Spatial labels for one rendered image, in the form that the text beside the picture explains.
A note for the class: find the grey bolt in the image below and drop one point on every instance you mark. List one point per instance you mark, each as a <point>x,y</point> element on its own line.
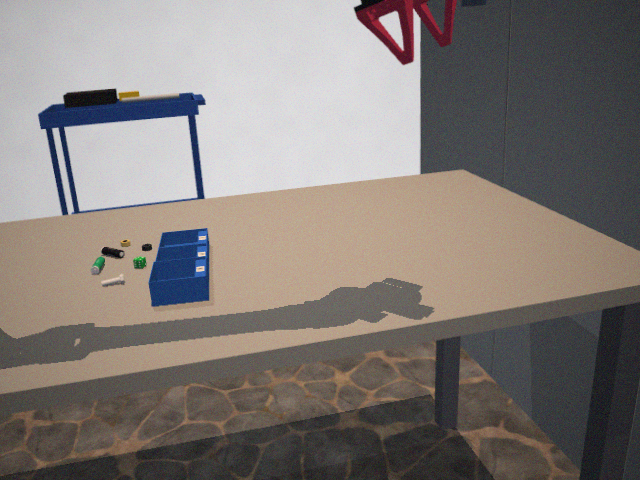
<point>114,280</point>

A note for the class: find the blue rack of three bins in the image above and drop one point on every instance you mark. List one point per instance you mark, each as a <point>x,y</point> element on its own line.
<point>172,278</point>

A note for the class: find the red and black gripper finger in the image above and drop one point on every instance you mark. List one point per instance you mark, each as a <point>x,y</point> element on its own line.
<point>369,17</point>
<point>443,39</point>

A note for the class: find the green die with white pips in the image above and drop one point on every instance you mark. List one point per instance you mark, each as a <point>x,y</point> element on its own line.
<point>139,262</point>

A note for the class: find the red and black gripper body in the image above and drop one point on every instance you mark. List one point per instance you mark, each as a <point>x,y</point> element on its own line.
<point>367,4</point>

